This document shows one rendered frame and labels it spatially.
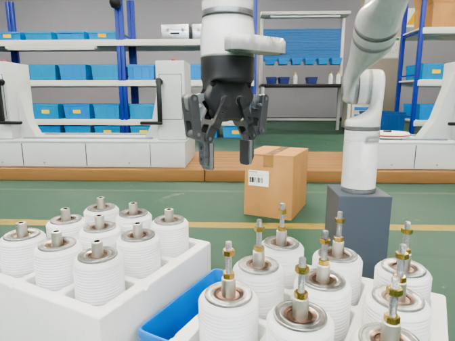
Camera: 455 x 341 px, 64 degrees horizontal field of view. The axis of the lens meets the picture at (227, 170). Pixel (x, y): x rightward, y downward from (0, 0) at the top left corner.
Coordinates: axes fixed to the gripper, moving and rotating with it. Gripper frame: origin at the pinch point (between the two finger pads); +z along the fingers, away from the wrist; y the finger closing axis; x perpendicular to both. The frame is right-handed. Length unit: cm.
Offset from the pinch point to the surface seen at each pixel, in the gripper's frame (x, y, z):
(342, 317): 10.6, -15.5, 26.4
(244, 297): 2.6, -1.4, 21.7
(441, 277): -3, -86, 47
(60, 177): -221, -21, 45
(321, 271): 6.3, -14.9, 19.9
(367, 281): 3.3, -33.8, 29.0
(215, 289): -2.1, 0.8, 21.7
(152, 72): -436, -192, -43
